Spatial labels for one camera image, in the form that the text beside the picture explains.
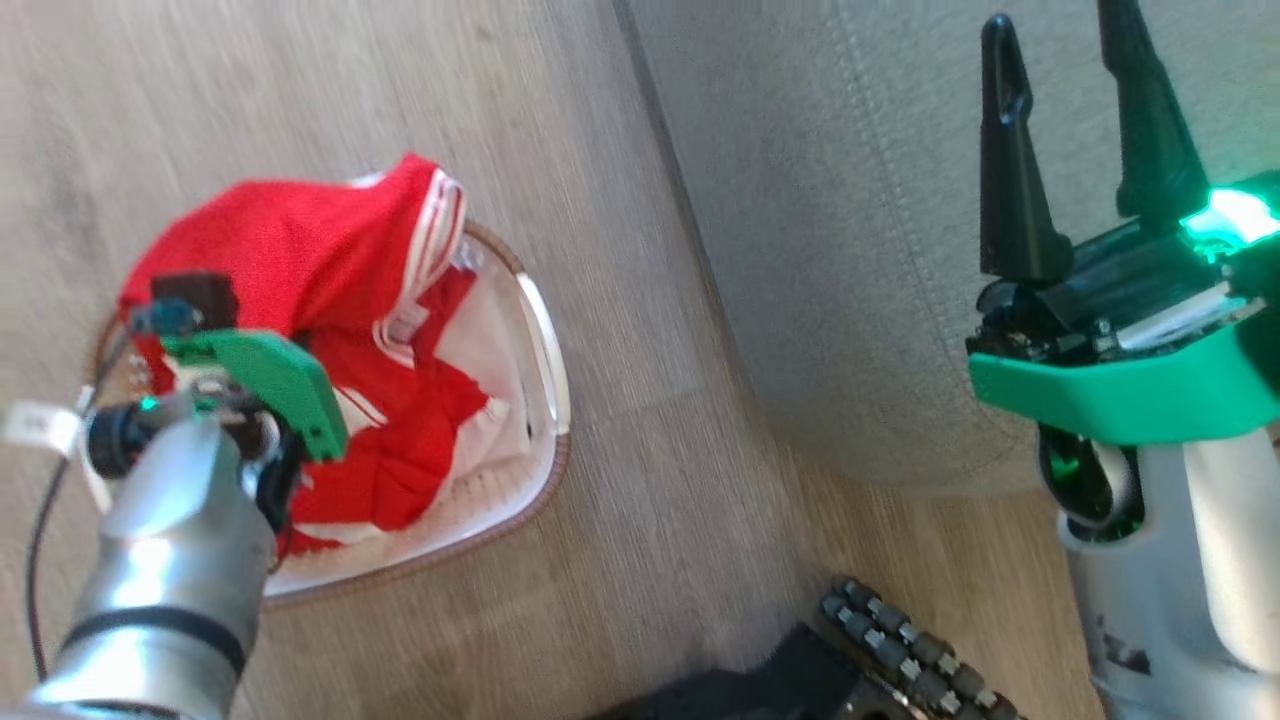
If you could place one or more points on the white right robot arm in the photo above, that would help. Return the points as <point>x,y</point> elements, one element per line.
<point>1200,580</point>

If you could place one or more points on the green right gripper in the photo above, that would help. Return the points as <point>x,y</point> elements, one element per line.
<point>1130,390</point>

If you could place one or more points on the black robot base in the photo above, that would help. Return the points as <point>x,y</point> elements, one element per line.
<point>760,680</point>

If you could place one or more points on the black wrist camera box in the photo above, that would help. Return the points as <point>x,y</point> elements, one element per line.
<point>195,298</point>

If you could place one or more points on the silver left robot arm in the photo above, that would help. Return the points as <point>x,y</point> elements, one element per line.
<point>170,560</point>

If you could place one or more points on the black roller wheel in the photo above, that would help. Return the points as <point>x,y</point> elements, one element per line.
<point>915,650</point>

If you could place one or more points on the red and white jersey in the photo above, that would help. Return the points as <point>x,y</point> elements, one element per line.
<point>300,250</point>

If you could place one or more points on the cream plastic laundry basket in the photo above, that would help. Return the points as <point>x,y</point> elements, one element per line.
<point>520,440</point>

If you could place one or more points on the grey sofa seat cushion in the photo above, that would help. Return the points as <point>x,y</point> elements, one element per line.
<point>850,240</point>

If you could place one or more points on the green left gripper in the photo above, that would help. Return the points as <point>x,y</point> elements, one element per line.
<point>275,385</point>

